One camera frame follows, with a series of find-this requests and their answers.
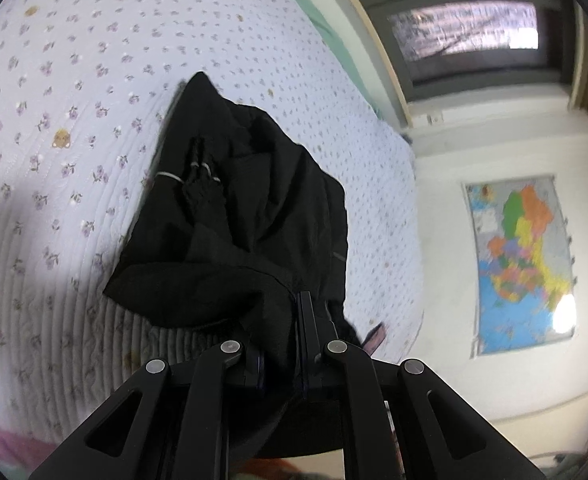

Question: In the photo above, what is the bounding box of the black hooded jacket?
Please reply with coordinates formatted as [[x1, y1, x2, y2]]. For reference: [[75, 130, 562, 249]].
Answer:
[[103, 71, 369, 461]]

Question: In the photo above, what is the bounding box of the pink phone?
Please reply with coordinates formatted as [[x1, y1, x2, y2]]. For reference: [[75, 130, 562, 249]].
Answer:
[[364, 324, 387, 356]]

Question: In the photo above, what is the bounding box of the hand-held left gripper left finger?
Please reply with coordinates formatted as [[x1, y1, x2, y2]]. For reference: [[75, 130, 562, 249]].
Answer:
[[29, 341, 267, 480]]

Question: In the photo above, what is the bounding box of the dark framed window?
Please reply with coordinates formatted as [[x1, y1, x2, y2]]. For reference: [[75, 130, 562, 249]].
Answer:
[[331, 0, 588, 117]]

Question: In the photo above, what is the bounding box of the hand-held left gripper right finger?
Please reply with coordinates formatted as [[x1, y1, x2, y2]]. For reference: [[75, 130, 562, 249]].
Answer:
[[294, 290, 544, 480]]

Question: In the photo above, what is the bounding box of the mint green bed sheet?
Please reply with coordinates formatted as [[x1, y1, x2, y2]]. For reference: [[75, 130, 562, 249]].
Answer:
[[266, 0, 389, 121]]

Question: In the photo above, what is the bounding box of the colourful wall map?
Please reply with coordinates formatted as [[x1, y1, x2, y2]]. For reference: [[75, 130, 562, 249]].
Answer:
[[462, 175, 578, 359]]

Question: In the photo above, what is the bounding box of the floral quilted bedspread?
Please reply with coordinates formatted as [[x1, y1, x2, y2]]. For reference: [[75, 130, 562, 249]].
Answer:
[[0, 0, 427, 453]]

